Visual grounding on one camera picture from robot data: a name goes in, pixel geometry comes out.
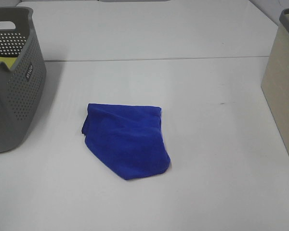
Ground grey perforated plastic basket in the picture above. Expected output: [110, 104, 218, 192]
[0, 7, 46, 153]

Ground yellow folded towel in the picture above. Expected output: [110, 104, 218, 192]
[0, 57, 17, 69]

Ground blue towel on table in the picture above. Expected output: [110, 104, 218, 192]
[81, 103, 171, 180]

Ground beige basket with grey rim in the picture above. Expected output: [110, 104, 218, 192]
[261, 8, 289, 155]

